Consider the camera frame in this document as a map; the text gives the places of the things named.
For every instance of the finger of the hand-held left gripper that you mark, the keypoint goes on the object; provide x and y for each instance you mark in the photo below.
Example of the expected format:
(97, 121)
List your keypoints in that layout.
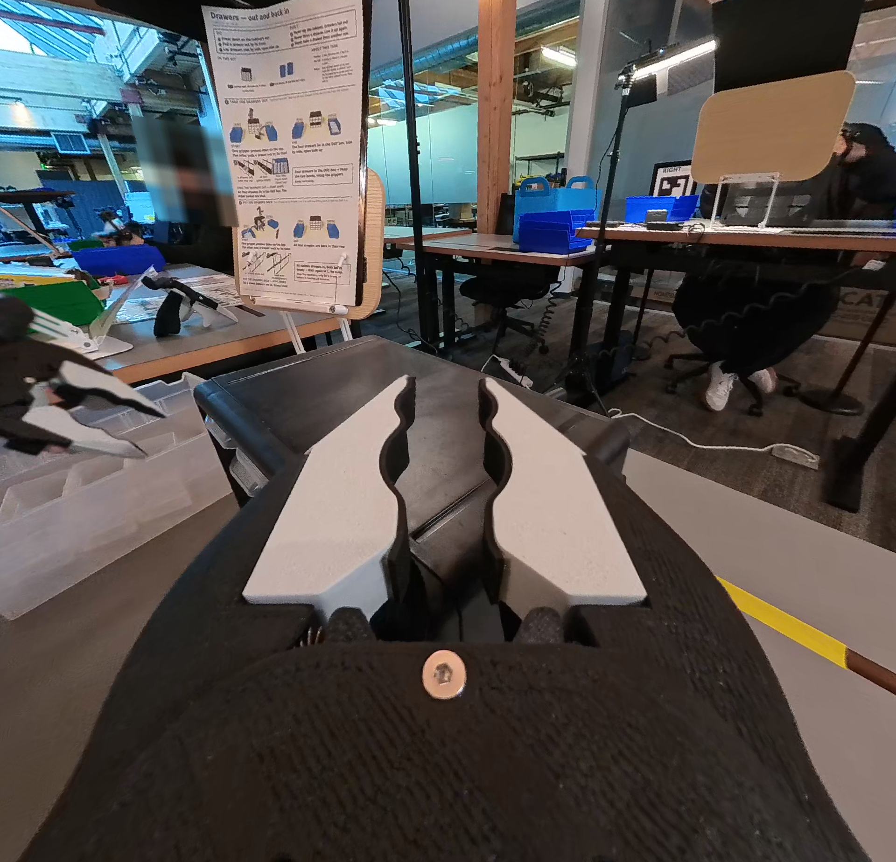
(77, 435)
(98, 383)

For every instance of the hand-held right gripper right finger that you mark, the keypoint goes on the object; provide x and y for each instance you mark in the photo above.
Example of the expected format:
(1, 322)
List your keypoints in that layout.
(560, 519)

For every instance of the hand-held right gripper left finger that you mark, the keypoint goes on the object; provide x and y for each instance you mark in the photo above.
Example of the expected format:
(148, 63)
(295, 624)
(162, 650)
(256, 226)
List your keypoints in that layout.
(322, 519)

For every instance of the clear plastic storage bin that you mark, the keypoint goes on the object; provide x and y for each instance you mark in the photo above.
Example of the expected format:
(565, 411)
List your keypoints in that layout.
(105, 498)

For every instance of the group of clear small drawers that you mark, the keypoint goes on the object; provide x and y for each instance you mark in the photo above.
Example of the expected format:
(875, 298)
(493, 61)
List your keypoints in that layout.
(241, 467)

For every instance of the black drawer cabinet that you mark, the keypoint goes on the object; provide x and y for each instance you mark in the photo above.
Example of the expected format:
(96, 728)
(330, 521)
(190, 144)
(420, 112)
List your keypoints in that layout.
(336, 393)

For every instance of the white angled stand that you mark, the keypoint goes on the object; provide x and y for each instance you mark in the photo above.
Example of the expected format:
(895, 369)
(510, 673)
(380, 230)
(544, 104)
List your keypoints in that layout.
(105, 344)

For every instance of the green bin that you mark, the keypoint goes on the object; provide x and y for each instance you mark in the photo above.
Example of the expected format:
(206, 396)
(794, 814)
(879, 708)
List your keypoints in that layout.
(42, 306)

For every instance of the printed paper sheets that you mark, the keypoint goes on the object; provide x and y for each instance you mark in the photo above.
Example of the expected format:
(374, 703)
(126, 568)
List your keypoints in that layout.
(140, 309)

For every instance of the idle hand-held gripper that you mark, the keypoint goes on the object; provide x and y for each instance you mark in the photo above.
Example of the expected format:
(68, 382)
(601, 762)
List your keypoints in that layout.
(171, 313)

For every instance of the grey work table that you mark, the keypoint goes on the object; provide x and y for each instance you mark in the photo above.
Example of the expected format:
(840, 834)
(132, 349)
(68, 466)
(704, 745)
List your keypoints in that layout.
(210, 348)

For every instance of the blue plastic bin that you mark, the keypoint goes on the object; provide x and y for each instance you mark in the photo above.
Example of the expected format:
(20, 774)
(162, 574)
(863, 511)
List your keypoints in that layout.
(119, 259)
(682, 208)

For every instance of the white power strip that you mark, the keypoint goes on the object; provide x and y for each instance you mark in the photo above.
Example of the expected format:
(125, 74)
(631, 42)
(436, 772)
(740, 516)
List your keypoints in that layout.
(507, 372)

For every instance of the yellow tape strip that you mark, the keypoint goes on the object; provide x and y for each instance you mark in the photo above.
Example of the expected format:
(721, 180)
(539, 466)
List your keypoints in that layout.
(784, 624)

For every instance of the wooden board sheet holder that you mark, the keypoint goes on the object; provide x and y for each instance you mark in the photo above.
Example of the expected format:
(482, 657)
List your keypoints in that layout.
(374, 246)

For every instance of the stack of blue bins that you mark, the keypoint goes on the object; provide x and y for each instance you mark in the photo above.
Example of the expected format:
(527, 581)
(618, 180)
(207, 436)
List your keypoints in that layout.
(553, 236)

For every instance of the wooden desk with black legs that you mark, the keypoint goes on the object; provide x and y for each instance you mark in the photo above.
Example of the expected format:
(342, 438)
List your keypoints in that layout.
(476, 246)

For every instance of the printed instruction sheet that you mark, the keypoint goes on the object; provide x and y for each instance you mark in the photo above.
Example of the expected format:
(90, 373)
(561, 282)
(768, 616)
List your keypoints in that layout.
(280, 141)

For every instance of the long wooden desk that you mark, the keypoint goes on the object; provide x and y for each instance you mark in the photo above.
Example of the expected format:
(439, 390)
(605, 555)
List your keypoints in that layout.
(700, 236)

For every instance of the black and white tag board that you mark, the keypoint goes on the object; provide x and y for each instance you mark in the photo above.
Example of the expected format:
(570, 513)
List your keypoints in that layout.
(668, 180)

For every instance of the cardboard box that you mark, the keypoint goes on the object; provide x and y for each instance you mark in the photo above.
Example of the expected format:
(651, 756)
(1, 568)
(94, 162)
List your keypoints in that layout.
(868, 323)

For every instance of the black light stand pole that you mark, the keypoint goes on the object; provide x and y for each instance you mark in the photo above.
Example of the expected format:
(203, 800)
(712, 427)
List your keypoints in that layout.
(413, 141)

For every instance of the black device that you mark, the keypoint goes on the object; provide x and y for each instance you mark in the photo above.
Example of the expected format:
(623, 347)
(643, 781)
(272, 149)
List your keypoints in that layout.
(798, 208)

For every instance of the wooden board on clear stand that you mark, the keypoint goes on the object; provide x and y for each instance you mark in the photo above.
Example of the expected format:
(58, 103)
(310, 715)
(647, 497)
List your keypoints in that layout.
(770, 127)

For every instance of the black flat panel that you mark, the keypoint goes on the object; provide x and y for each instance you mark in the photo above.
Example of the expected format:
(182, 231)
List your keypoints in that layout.
(791, 22)

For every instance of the wooden post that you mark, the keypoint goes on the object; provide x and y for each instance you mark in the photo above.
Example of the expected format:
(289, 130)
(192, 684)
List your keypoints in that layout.
(498, 92)

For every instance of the black camera tripod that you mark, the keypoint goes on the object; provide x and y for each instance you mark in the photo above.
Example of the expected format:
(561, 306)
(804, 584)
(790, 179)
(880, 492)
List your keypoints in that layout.
(640, 91)

